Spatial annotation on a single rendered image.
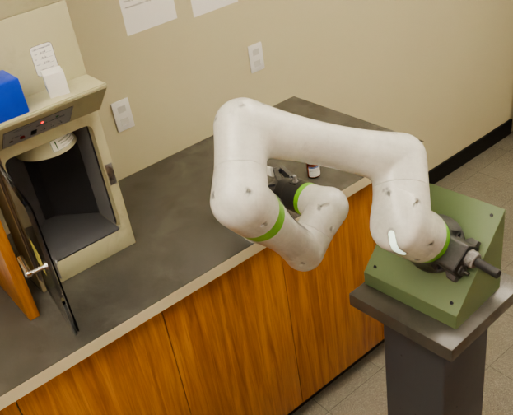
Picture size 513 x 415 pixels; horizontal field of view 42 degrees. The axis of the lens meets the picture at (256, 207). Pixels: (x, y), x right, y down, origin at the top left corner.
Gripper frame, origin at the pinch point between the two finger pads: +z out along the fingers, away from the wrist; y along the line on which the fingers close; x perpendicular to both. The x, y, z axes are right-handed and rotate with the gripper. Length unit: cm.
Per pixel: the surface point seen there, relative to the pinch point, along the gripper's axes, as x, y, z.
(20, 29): -57, 45, 17
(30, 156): -23, 52, 25
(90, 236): 8, 44, 27
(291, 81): 6, -75, 66
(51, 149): -24, 47, 22
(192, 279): 18.5, 29.6, -5.4
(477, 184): 105, -186, 56
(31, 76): -45, 46, 18
